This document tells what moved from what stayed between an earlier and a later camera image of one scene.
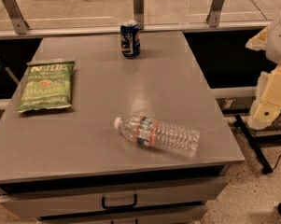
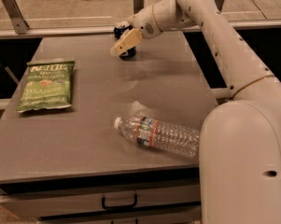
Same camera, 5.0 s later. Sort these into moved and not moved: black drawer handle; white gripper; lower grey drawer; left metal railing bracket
Moved: white gripper
Not moved: lower grey drawer; left metal railing bracket; black drawer handle
